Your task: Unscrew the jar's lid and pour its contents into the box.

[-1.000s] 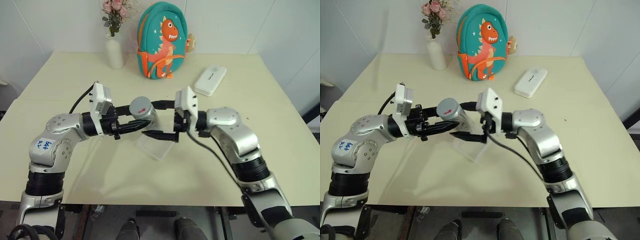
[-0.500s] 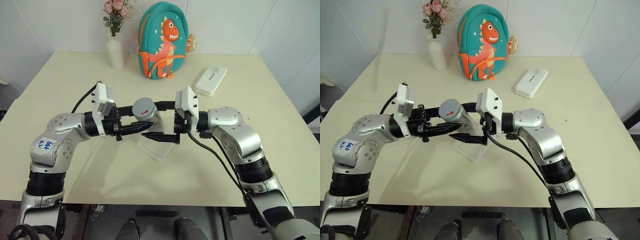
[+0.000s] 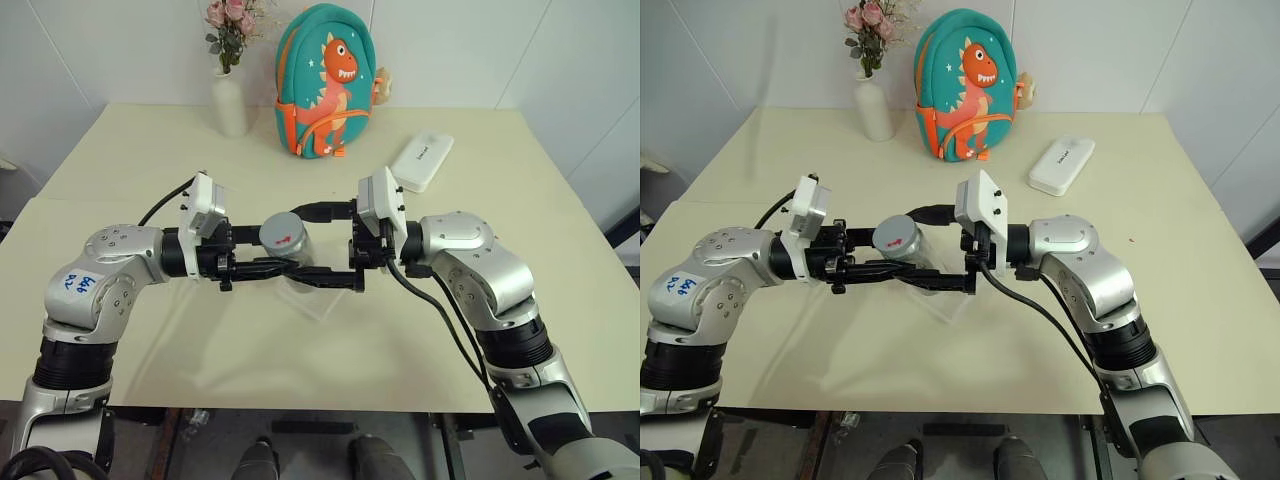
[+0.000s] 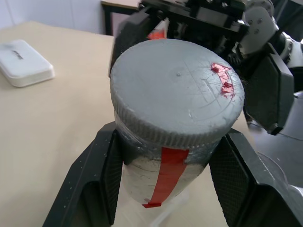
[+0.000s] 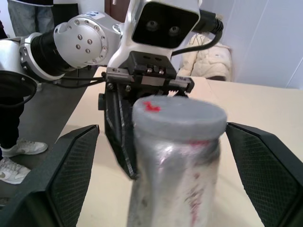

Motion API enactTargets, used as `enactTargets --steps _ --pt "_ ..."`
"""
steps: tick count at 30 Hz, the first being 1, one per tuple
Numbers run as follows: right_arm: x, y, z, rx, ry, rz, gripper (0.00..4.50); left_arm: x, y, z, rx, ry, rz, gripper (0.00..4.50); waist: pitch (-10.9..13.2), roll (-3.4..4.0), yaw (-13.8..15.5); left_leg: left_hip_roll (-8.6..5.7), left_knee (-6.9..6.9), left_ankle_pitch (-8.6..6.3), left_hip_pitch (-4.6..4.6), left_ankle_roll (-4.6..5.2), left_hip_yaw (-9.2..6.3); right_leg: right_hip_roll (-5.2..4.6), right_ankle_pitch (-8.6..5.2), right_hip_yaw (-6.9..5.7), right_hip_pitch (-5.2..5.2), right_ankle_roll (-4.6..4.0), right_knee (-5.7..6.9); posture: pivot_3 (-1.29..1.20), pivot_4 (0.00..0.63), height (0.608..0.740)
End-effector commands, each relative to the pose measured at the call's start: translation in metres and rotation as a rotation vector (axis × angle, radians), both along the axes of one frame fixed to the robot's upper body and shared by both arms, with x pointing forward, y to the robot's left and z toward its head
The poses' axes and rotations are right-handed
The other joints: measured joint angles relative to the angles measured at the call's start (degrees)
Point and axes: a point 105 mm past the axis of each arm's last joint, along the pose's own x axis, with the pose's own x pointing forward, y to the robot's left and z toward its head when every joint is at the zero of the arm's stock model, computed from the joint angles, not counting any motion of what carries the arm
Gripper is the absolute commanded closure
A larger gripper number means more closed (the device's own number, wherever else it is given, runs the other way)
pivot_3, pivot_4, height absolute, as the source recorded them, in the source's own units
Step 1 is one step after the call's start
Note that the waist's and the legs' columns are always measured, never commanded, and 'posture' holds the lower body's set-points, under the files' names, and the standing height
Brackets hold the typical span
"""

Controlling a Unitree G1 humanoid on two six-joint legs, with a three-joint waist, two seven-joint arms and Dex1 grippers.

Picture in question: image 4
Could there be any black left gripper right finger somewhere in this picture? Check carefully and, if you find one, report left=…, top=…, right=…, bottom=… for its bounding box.
left=209, top=131, right=303, bottom=227

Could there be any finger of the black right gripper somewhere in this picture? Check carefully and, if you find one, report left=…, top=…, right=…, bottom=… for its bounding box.
left=241, top=42, right=294, bottom=136
left=110, top=10, right=166, bottom=79

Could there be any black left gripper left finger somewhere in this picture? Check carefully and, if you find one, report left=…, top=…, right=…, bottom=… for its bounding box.
left=47, top=122, right=124, bottom=227

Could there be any silver jar with red tape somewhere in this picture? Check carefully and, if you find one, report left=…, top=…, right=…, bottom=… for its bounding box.
left=114, top=111, right=220, bottom=209

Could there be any grey ribbed jar lid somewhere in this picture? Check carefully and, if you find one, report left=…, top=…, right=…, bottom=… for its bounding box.
left=109, top=39, right=245, bottom=150

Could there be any black framed desk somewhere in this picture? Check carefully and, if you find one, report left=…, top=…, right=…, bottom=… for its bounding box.
left=101, top=0, right=145, bottom=37

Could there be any silver robot body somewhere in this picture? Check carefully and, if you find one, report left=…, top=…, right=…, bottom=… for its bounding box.
left=257, top=91, right=303, bottom=197

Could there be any white rectangular case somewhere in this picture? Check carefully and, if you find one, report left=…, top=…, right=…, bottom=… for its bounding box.
left=0, top=39, right=55, bottom=88

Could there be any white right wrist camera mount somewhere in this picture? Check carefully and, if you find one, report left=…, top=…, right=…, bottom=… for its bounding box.
left=234, top=6, right=281, bottom=56

